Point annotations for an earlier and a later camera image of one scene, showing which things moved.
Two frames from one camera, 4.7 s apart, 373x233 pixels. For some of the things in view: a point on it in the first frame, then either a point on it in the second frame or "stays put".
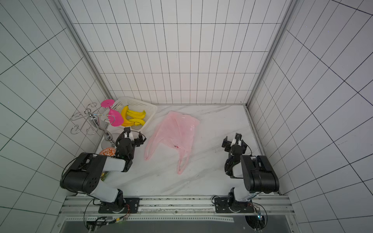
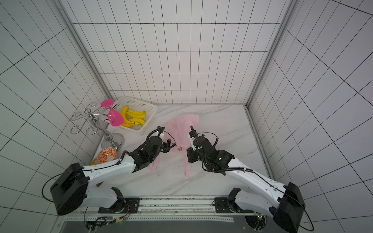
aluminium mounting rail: x=260 y=208 stays put
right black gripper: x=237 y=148 to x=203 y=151
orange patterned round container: x=109 y=151 stays put
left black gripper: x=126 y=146 to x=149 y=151
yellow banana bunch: x=130 y=117 stays put
